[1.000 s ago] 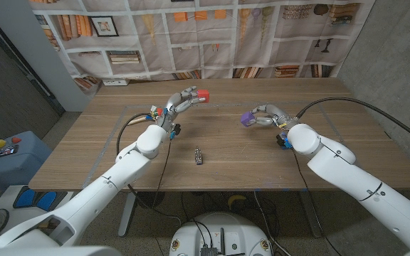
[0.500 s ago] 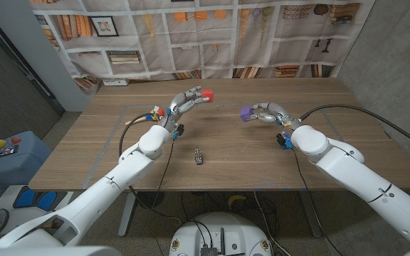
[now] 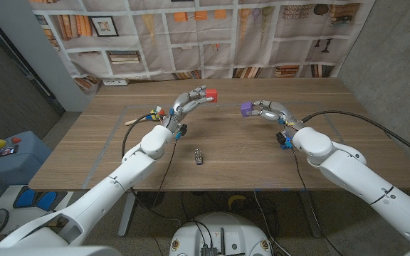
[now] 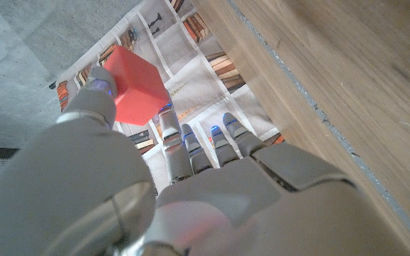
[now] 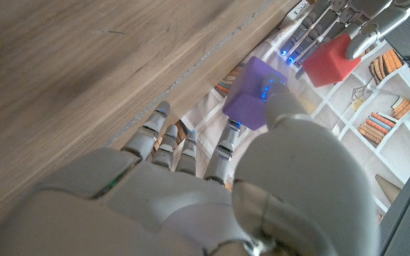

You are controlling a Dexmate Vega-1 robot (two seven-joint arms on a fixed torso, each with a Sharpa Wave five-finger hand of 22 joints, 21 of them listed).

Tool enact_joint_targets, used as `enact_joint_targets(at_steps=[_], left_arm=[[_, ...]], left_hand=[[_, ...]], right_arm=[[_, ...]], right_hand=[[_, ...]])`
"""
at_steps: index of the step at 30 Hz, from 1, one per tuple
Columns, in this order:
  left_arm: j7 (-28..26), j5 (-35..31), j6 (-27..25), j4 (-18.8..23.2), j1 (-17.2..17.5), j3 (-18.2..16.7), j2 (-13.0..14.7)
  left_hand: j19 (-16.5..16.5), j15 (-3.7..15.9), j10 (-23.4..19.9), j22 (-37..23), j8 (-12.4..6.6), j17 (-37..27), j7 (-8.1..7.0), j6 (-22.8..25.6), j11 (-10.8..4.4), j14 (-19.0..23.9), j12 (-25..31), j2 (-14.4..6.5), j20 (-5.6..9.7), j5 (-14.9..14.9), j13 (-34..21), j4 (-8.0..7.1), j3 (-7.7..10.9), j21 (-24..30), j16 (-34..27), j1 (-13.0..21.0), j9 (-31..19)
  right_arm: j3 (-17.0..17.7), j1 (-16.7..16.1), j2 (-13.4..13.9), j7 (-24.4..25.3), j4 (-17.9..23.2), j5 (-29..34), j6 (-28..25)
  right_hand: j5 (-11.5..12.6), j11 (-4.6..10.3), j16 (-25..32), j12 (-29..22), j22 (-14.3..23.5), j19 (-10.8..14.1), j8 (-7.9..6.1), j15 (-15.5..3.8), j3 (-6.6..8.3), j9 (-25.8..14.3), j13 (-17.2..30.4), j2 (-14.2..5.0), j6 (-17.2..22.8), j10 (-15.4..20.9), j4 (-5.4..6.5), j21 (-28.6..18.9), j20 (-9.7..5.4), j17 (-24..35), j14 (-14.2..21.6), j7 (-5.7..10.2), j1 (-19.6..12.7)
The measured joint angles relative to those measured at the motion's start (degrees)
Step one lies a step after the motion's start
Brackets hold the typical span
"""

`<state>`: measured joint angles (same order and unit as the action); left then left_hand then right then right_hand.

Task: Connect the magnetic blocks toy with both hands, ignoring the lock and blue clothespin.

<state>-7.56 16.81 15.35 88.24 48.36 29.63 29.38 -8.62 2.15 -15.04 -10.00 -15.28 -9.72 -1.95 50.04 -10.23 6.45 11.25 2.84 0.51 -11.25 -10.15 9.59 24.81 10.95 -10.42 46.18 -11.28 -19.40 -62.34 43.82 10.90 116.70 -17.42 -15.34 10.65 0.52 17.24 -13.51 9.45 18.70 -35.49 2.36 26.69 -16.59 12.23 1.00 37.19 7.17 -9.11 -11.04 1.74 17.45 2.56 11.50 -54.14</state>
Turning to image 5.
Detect red magnetic cube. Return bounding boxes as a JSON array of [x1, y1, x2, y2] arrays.
[[302, 33, 362, 88]]

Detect printed bookshelf backdrop cloth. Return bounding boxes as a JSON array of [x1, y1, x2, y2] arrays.
[[151, 0, 410, 223]]

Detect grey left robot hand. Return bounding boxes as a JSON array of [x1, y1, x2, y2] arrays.
[[279, 0, 410, 81]]

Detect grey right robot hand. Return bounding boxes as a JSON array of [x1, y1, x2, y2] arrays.
[[0, 73, 380, 256]]

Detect purple magnetic cube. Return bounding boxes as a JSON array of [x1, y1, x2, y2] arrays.
[[221, 55, 288, 132]]

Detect white power strip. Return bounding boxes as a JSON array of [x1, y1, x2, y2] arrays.
[[279, 0, 312, 23]]

